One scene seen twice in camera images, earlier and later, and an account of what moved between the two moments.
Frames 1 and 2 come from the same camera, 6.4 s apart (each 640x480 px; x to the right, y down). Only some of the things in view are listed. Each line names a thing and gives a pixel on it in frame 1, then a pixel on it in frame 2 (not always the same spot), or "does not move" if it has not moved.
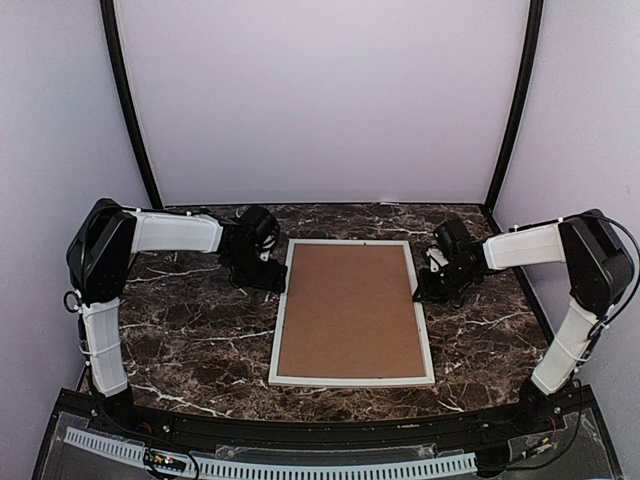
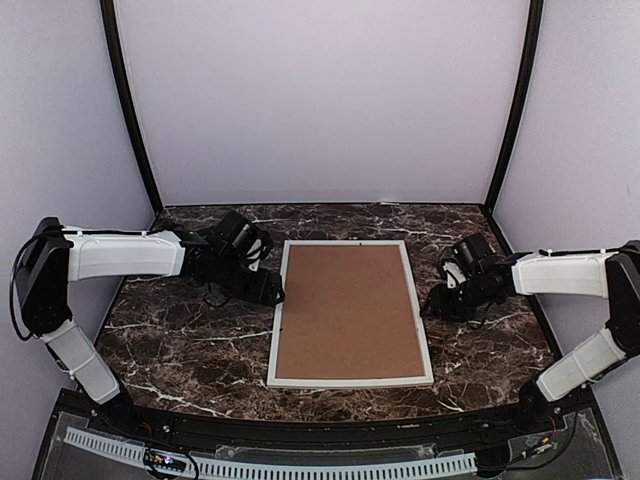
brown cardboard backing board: (350, 311) does not move
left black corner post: (125, 85) does not move
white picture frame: (300, 380) -> (428, 377)
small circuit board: (166, 461) does not move
